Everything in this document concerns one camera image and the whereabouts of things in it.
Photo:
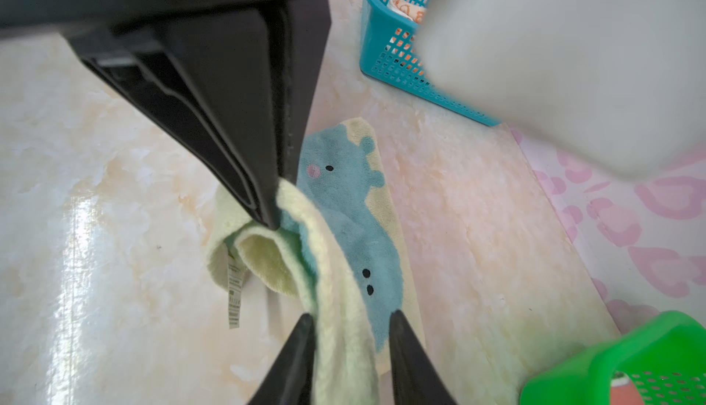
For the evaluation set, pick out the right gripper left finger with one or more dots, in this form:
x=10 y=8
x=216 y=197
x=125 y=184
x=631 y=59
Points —
x=290 y=379

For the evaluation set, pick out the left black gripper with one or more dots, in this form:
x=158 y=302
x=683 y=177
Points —
x=235 y=87

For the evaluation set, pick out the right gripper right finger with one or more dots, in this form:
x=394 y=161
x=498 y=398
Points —
x=415 y=380

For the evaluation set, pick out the teal yellow hippo towel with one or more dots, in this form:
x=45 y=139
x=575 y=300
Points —
x=339 y=250

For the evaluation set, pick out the pink orange towel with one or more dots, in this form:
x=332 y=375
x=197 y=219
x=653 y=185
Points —
x=623 y=391

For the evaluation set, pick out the teal plastic basket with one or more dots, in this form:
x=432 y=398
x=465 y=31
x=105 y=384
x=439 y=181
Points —
x=388 y=54

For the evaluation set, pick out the orange patterned towel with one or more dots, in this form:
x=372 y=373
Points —
x=408 y=10

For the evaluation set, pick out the green plastic basket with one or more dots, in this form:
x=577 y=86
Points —
x=664 y=358

